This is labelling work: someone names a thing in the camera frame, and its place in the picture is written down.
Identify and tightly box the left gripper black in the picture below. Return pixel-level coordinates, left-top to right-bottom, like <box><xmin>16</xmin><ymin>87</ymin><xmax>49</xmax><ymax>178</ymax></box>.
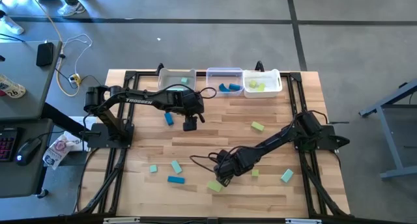
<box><xmin>180</xmin><ymin>91</ymin><xmax>207</xmax><ymax>132</ymax></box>

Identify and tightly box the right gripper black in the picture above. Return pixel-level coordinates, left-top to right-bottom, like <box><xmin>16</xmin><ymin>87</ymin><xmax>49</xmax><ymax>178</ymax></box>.
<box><xmin>216</xmin><ymin>148</ymin><xmax>245</xmax><ymax>188</ymax></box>

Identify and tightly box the long green block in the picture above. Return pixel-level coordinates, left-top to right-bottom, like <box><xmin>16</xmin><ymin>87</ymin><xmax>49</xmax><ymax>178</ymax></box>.
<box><xmin>207</xmin><ymin>180</ymin><xmax>223</xmax><ymax>193</ymax></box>

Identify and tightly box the clear plastic bin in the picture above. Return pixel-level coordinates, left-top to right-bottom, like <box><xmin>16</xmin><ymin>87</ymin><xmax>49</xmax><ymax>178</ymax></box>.
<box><xmin>205</xmin><ymin>66</ymin><xmax>244</xmax><ymax>98</ymax></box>

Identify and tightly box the light grey plastic bin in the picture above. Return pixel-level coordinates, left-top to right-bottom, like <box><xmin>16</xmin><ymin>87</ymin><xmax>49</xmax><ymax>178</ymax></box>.
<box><xmin>157</xmin><ymin>68</ymin><xmax>197</xmax><ymax>92</ymax></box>

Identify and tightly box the white plastic bin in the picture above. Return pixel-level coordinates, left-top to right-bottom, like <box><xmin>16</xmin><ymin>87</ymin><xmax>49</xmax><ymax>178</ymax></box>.
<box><xmin>242</xmin><ymin>68</ymin><xmax>283</xmax><ymax>99</ymax></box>

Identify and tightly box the white printed box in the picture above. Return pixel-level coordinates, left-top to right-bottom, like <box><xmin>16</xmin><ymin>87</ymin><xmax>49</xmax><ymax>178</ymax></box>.
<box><xmin>63</xmin><ymin>115</ymin><xmax>98</xmax><ymax>153</ymax></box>

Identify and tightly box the black diagonal desk beam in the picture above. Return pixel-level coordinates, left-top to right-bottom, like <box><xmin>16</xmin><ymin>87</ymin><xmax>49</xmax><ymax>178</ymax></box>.
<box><xmin>40</xmin><ymin>102</ymin><xmax>89</xmax><ymax>139</ymax></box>

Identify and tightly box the crumpled plastic bag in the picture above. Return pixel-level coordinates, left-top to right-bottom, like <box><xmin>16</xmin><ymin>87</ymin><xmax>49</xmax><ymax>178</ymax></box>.
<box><xmin>42</xmin><ymin>134</ymin><xmax>76</xmax><ymax>171</ymax></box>

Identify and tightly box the black phone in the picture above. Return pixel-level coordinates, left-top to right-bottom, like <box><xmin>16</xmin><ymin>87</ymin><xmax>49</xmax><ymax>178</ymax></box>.
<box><xmin>35</xmin><ymin>42</ymin><xmax>55</xmax><ymax>68</ymax></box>

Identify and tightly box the person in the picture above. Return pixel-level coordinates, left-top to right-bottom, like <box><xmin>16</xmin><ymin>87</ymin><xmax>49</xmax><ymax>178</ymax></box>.
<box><xmin>57</xmin><ymin>0</ymin><xmax>95</xmax><ymax>18</ymax></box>

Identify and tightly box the black computer mouse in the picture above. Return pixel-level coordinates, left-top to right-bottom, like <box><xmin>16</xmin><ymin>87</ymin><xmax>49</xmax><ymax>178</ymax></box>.
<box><xmin>15</xmin><ymin>137</ymin><xmax>42</xmax><ymax>167</ymax></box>

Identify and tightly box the dark grey desk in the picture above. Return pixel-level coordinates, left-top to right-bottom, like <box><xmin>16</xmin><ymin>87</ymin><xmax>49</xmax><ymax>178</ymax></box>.
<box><xmin>0</xmin><ymin>118</ymin><xmax>55</xmax><ymax>199</ymax></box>
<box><xmin>0</xmin><ymin>40</ymin><xmax>63</xmax><ymax>121</ymax></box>

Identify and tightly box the printed snack packet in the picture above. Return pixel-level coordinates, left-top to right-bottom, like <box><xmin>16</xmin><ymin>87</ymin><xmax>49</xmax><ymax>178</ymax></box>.
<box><xmin>0</xmin><ymin>73</ymin><xmax>27</xmax><ymax>100</ymax></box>

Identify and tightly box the black keyboard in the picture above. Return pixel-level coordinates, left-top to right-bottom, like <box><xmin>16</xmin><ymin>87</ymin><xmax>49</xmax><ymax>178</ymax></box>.
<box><xmin>0</xmin><ymin>126</ymin><xmax>19</xmax><ymax>163</ymax></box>

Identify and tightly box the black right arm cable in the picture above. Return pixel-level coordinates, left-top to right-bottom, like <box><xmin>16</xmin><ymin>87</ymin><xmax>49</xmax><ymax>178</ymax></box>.
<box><xmin>189</xmin><ymin>154</ymin><xmax>220</xmax><ymax>173</ymax></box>

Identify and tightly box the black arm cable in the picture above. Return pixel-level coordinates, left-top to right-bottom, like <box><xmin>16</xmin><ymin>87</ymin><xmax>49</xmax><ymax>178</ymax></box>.
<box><xmin>159</xmin><ymin>83</ymin><xmax>218</xmax><ymax>100</ymax></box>
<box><xmin>189</xmin><ymin>154</ymin><xmax>220</xmax><ymax>173</ymax></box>

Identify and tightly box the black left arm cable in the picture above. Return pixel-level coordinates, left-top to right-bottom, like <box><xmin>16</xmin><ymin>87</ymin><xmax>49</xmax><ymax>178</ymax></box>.
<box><xmin>159</xmin><ymin>83</ymin><xmax>218</xmax><ymax>100</ymax></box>

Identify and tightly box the black aluminium frame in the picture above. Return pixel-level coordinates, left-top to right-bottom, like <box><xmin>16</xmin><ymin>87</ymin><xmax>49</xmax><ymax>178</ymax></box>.
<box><xmin>73</xmin><ymin>60</ymin><xmax>352</xmax><ymax>224</ymax></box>

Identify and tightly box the white metal bracket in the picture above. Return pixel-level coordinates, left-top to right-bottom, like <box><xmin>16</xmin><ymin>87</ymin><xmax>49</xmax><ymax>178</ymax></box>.
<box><xmin>103</xmin><ymin>217</ymin><xmax>141</xmax><ymax>224</ymax></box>
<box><xmin>285</xmin><ymin>218</ymin><xmax>323</xmax><ymax>224</ymax></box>

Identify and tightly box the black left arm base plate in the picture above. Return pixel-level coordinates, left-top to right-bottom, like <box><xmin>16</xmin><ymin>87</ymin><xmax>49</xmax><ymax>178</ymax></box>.
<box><xmin>87</xmin><ymin>122</ymin><xmax>135</xmax><ymax>150</ymax></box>

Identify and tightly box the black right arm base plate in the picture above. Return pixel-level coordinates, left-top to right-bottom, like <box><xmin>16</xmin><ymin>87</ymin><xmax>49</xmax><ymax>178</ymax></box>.
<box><xmin>293</xmin><ymin>124</ymin><xmax>351</xmax><ymax>152</ymax></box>

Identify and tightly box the white cable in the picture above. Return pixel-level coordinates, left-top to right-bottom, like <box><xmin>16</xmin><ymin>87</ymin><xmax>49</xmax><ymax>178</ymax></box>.
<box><xmin>60</xmin><ymin>33</ymin><xmax>94</xmax><ymax>77</ymax></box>

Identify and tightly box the yellow cable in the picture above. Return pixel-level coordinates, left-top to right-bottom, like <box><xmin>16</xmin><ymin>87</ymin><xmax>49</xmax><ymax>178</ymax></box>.
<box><xmin>24</xmin><ymin>0</ymin><xmax>81</xmax><ymax>98</ymax></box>

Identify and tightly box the blue-grey table frame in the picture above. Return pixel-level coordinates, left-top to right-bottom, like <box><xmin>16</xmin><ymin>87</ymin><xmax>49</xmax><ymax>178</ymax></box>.
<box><xmin>358</xmin><ymin>79</ymin><xmax>417</xmax><ymax>181</ymax></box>

